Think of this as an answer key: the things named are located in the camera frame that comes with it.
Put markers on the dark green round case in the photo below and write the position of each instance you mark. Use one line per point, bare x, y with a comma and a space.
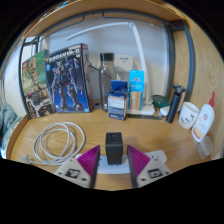
160, 101

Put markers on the black ruler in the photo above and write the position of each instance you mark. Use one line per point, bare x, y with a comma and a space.
145, 116

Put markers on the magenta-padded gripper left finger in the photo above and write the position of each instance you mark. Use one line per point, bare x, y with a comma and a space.
83, 176

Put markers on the black charger block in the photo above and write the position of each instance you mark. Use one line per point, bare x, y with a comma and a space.
113, 148

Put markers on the white printed mug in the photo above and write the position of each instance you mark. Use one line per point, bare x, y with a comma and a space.
188, 116

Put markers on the dark grey metal frame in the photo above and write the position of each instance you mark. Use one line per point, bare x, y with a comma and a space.
170, 50

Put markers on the glass bottle with black cap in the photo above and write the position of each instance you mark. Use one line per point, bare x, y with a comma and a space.
106, 76

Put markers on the white desk lamp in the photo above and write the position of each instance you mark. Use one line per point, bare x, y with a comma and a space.
141, 60

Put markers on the small white cap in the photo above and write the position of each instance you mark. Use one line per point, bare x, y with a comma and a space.
164, 111

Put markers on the white power strip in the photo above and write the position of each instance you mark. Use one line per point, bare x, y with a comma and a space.
113, 169

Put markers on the tall light blue box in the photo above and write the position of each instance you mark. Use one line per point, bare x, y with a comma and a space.
136, 90

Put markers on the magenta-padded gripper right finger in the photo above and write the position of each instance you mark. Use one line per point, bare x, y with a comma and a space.
146, 175

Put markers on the white lotion bottle red pump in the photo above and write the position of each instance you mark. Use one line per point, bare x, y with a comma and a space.
203, 123

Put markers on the black electric shaver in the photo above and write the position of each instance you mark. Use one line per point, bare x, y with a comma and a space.
174, 103

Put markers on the grey-green bedding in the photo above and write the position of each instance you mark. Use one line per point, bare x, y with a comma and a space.
8, 126

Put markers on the white box with blue label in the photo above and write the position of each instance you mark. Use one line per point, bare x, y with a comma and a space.
124, 66

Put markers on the blue robot model kit box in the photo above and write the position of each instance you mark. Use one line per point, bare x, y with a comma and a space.
68, 80

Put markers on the green tree figure toy box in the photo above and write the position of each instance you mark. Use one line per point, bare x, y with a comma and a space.
35, 83

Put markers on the small blue and white box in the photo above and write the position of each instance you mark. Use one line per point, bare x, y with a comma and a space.
117, 103

